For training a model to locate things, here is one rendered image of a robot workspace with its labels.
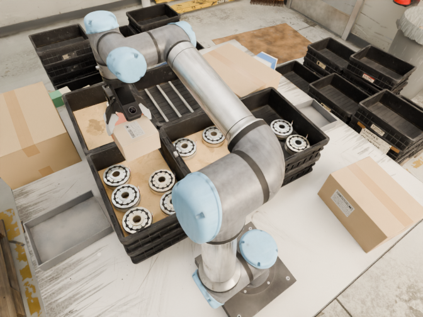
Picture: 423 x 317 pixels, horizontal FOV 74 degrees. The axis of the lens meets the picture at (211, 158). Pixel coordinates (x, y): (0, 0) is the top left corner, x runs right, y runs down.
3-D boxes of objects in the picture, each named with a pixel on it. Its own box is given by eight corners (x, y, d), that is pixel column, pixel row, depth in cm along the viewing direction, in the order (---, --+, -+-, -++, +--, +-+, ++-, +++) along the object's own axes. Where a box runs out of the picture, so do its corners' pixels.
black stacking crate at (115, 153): (204, 217, 105) (205, 202, 96) (128, 256, 95) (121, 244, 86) (160, 146, 126) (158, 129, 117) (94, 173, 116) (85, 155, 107)
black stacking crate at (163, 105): (217, 123, 136) (219, 105, 127) (161, 146, 126) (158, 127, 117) (180, 79, 157) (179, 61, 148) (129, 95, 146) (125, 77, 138)
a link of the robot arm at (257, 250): (278, 263, 92) (289, 251, 81) (246, 287, 88) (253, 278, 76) (255, 233, 98) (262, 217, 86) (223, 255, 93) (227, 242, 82)
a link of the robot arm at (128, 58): (159, 43, 61) (137, 22, 67) (110, 60, 57) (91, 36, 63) (163, 74, 67) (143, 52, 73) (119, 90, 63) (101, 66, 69)
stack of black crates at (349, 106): (356, 133, 230) (377, 100, 203) (332, 147, 219) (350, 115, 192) (320, 104, 250) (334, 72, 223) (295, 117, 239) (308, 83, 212)
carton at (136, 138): (160, 147, 94) (158, 131, 88) (127, 162, 90) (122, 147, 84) (140, 119, 102) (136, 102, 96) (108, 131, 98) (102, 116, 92)
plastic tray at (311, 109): (296, 143, 145) (298, 136, 141) (273, 119, 156) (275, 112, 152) (335, 127, 153) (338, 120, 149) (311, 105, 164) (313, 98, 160)
